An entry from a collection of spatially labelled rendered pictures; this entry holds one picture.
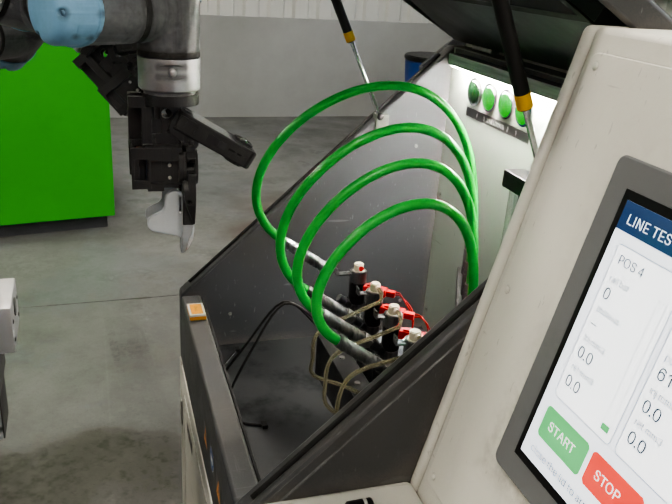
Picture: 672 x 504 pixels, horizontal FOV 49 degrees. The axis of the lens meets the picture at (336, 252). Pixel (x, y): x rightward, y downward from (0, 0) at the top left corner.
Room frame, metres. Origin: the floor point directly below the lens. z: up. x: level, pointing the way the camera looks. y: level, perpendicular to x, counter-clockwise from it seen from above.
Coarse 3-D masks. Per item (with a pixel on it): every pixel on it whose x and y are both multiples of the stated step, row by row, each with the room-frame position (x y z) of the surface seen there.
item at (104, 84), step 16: (96, 48) 1.17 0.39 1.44; (112, 48) 1.17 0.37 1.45; (80, 64) 1.16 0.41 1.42; (96, 64) 1.16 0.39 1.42; (112, 64) 1.17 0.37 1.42; (128, 64) 1.17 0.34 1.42; (96, 80) 1.17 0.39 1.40; (112, 80) 1.14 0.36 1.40; (128, 80) 1.15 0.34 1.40; (112, 96) 1.15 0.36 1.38
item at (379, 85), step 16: (336, 96) 1.10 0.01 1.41; (352, 96) 1.11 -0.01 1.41; (432, 96) 1.15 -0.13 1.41; (304, 112) 1.09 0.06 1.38; (448, 112) 1.16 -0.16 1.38; (288, 128) 1.08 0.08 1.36; (464, 128) 1.17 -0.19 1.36; (272, 144) 1.08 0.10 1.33; (464, 144) 1.17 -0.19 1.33; (256, 176) 1.07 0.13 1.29; (256, 192) 1.07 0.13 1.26; (256, 208) 1.07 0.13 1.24
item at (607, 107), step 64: (576, 64) 0.81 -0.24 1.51; (640, 64) 0.72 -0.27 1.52; (576, 128) 0.77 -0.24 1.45; (640, 128) 0.68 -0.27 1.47; (576, 192) 0.72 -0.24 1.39; (512, 256) 0.78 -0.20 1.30; (576, 256) 0.69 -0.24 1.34; (512, 320) 0.73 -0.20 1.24; (448, 384) 0.79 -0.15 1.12; (512, 384) 0.69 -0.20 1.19; (448, 448) 0.74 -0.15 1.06
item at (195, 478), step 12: (192, 420) 1.17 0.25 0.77; (192, 432) 1.17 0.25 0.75; (192, 444) 1.17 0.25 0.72; (192, 456) 1.17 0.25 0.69; (192, 468) 1.18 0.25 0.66; (204, 468) 1.02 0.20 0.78; (192, 480) 1.18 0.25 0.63; (204, 480) 1.01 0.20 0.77; (192, 492) 1.18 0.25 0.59; (204, 492) 1.01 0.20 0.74
